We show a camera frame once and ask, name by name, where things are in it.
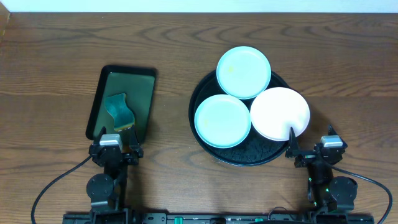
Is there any green yellow sponge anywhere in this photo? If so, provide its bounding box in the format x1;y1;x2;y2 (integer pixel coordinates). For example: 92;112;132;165
104;93;136;131

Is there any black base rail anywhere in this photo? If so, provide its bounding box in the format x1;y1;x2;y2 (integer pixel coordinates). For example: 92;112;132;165
62;212;375;224

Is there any round black tray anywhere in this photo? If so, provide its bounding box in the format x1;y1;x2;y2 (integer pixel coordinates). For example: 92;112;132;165
188;70;289;166

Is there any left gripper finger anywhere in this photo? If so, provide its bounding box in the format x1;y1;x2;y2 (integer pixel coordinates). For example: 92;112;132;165
93;126;106;145
129;124;140;149

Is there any black rectangular tray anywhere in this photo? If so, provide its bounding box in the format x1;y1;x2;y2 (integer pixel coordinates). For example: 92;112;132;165
85;65;157;145

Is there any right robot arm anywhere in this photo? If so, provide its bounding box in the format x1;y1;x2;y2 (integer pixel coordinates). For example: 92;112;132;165
285;126;358;223

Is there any pink plate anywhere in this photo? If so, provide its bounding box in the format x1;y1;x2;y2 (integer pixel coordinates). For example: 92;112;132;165
250;87;310;141

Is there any mint green plate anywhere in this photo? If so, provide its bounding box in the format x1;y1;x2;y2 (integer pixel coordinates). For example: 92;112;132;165
216;46;272;100
194;94;251;149

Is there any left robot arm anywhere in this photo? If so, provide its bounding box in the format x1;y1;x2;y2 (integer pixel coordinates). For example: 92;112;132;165
86;125;144;224

